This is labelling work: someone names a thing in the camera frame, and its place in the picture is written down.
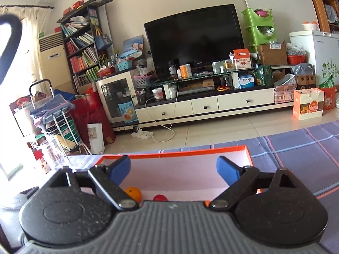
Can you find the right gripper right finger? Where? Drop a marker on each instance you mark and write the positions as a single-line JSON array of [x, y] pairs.
[[240, 180]]

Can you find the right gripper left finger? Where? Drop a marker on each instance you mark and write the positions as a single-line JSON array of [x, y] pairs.
[[107, 179]]

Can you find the orange near left gripper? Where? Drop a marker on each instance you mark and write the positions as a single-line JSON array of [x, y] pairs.
[[134, 193]]

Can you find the orange cardboard box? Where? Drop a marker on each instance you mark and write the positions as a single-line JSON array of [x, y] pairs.
[[179, 175]]

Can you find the red tomato left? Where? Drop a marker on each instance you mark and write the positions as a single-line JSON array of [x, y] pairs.
[[160, 197]]

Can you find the white power strip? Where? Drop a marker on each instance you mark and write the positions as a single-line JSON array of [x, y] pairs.
[[140, 134]]

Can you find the red shopping bag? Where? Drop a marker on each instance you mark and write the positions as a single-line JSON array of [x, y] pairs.
[[90, 110]]

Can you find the plaid blue bedsheet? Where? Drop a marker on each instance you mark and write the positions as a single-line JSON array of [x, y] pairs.
[[310, 153]]

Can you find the white glass-door cabinet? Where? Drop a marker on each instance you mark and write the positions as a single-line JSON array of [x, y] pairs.
[[118, 96]]

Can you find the shopping trolley cart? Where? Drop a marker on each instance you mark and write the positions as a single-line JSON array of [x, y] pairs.
[[53, 116]]

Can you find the white tv cabinet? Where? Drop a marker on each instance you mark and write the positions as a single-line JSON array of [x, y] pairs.
[[207, 97]]

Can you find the orange gift bag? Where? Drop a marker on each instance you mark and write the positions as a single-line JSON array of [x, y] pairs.
[[308, 104]]

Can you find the red white box on stand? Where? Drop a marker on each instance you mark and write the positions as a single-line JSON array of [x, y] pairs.
[[241, 59]]

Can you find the white floor air conditioner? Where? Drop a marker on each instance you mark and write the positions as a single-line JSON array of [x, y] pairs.
[[54, 64]]

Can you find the brown cardboard box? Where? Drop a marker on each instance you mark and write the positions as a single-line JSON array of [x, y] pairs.
[[272, 54]]

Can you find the black flat television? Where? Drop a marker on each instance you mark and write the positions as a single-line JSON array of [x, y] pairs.
[[196, 37]]

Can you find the green stacked storage bins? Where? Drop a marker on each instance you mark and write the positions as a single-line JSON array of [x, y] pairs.
[[260, 28]]

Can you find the black bookshelf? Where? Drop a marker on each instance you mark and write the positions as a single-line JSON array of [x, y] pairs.
[[81, 27]]

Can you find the white chest freezer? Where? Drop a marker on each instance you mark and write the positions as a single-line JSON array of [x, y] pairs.
[[321, 52]]

